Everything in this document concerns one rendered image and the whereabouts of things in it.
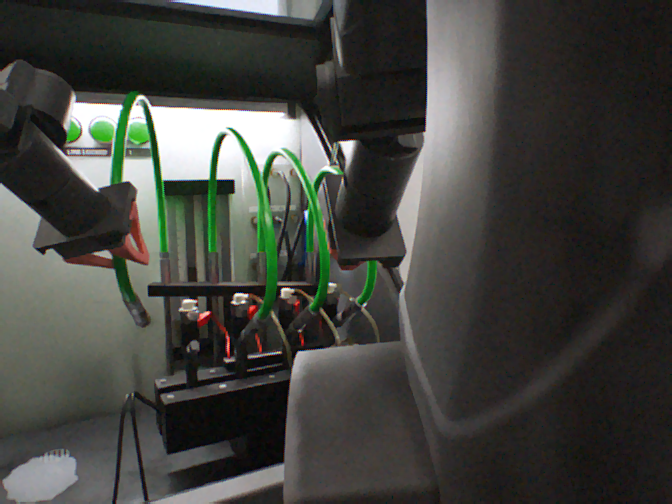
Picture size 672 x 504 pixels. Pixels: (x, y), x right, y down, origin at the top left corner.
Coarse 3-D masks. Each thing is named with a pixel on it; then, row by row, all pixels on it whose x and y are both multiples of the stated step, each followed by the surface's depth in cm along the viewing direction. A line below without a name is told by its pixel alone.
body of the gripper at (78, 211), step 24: (72, 168) 50; (72, 192) 50; (96, 192) 53; (120, 192) 55; (48, 216) 51; (72, 216) 51; (96, 216) 53; (120, 216) 53; (48, 240) 54; (72, 240) 53
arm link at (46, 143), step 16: (16, 112) 48; (32, 112) 48; (16, 128) 47; (32, 128) 47; (48, 128) 50; (0, 144) 45; (16, 144) 45; (32, 144) 46; (48, 144) 48; (0, 160) 45; (16, 160) 45; (32, 160) 46; (48, 160) 47; (64, 160) 49; (0, 176) 46; (16, 176) 46; (32, 176) 47; (48, 176) 48; (64, 176) 49; (16, 192) 48; (32, 192) 48; (48, 192) 48
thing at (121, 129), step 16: (128, 96) 69; (144, 96) 77; (128, 112) 66; (144, 112) 83; (112, 160) 60; (160, 160) 91; (112, 176) 60; (160, 176) 92; (160, 192) 93; (160, 208) 94; (160, 224) 95; (160, 240) 96; (160, 256) 96; (128, 288) 62
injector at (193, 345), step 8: (184, 312) 79; (184, 320) 79; (192, 320) 80; (184, 328) 80; (192, 328) 80; (184, 336) 80; (192, 336) 80; (184, 344) 80; (192, 344) 78; (184, 352) 81; (192, 352) 79; (192, 360) 81; (192, 368) 81; (192, 376) 82; (192, 384) 82
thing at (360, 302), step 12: (324, 168) 88; (336, 168) 85; (312, 216) 95; (312, 228) 96; (312, 240) 96; (312, 252) 97; (312, 264) 97; (372, 264) 77; (312, 276) 97; (372, 276) 77; (372, 288) 78; (360, 300) 80; (348, 312) 84; (336, 324) 88
